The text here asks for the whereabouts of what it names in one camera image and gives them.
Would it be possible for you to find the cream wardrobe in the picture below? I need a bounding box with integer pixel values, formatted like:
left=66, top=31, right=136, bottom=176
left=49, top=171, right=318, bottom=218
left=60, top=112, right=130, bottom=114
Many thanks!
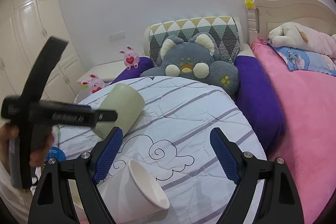
left=1, top=0, right=85, bottom=102

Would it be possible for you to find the person's left hand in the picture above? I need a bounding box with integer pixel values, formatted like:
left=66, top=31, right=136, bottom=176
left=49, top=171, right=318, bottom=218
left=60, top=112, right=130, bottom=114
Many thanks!
left=0, top=123, right=55, bottom=168

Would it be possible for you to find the cream wooden headboard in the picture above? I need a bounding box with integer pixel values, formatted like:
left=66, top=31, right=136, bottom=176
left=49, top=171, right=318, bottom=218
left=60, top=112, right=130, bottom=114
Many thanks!
left=246, top=0, right=335, bottom=45

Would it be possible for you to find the blue cartoon pillow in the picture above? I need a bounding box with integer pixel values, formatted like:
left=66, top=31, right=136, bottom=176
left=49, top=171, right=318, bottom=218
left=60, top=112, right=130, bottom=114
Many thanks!
left=267, top=40, right=335, bottom=76

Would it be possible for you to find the white paper cup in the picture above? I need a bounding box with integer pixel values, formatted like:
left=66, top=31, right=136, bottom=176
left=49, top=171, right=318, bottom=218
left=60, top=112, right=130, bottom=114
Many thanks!
left=68, top=180, right=87, bottom=222
left=98, top=160, right=170, bottom=223

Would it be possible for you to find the pink bunny toy back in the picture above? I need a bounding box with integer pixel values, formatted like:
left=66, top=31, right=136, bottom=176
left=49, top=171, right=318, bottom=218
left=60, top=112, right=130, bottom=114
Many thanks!
left=120, top=46, right=140, bottom=71

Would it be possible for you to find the yellow star sticker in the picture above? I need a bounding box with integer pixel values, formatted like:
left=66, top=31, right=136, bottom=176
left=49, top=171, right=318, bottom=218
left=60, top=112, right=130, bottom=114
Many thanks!
left=244, top=0, right=255, bottom=10

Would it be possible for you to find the diamond pattern quilted cushion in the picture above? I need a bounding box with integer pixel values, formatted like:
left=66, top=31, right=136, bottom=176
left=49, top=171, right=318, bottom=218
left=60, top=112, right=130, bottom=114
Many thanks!
left=148, top=16, right=241, bottom=64

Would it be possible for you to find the grey cat plush cushion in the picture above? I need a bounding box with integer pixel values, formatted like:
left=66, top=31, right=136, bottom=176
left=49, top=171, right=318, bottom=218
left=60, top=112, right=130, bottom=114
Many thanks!
left=141, top=32, right=240, bottom=96

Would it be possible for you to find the pink bed blanket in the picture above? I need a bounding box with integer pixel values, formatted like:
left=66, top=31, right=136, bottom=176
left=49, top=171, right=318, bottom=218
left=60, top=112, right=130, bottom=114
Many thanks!
left=252, top=39, right=335, bottom=223

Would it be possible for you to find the green plastic cup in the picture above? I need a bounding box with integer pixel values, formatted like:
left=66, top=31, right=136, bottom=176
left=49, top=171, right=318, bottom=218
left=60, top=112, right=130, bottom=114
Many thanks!
left=93, top=84, right=145, bottom=139

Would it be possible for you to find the white pink plush toy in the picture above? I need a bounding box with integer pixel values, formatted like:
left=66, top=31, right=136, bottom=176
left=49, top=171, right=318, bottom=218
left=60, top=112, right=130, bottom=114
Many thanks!
left=268, top=22, right=335, bottom=59

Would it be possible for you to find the purple blanket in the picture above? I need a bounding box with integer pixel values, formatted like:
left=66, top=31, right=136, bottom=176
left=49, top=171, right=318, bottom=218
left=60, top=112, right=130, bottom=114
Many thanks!
left=110, top=56, right=287, bottom=154

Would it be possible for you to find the pink bunny toy front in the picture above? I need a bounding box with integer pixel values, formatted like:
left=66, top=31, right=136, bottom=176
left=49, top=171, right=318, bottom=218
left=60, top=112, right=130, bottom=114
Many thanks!
left=80, top=74, right=106, bottom=94

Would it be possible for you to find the pink bunny toy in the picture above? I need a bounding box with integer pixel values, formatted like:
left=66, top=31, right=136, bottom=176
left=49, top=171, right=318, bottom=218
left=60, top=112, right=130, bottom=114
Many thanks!
left=80, top=74, right=106, bottom=94
left=120, top=46, right=140, bottom=71

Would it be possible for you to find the wall outlet panel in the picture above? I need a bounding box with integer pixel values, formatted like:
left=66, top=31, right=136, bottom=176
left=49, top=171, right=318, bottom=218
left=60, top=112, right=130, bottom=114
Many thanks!
left=108, top=31, right=125, bottom=42

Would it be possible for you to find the blue black CoolTowel can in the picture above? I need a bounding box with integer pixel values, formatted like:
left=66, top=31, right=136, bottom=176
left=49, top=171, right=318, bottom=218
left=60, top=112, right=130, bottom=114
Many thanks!
left=45, top=147, right=66, bottom=162

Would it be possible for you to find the white nightstand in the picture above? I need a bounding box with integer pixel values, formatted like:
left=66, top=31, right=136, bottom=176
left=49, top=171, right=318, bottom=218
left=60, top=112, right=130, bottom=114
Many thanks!
left=77, top=61, right=126, bottom=83

